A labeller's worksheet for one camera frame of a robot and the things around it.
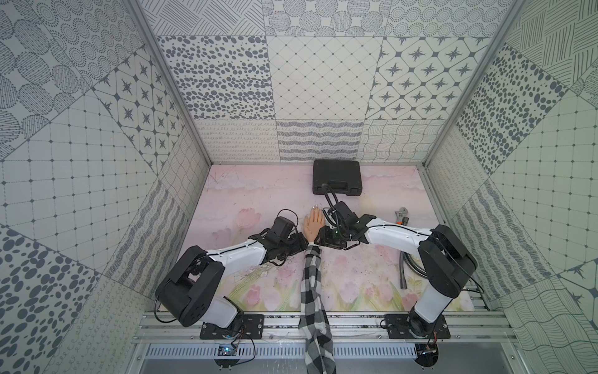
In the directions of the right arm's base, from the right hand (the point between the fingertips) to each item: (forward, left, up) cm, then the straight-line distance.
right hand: (320, 245), depth 88 cm
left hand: (-2, +4, 0) cm, 5 cm away
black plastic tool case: (+37, -12, -1) cm, 39 cm away
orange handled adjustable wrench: (+15, -36, -5) cm, 39 cm away
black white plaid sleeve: (-26, +3, +2) cm, 26 cm away
